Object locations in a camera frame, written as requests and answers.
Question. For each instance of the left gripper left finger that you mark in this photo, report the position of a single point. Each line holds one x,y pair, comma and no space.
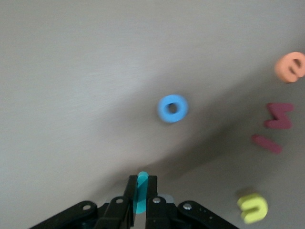
114,214

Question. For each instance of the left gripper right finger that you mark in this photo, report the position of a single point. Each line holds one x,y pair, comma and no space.
157,214

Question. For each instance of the cyan foam letter r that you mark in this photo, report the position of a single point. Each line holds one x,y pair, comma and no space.
141,190

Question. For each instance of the yellow foam letter u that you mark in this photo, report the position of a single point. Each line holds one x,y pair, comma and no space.
252,208

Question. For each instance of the blue foam letter o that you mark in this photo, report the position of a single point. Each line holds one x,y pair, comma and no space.
164,112

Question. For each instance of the dark red foam letter i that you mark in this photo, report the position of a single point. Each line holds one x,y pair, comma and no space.
267,144

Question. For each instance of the brown table cover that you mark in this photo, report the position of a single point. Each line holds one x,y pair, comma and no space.
71,71

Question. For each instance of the orange foam letter e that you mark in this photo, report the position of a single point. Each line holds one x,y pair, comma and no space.
284,69

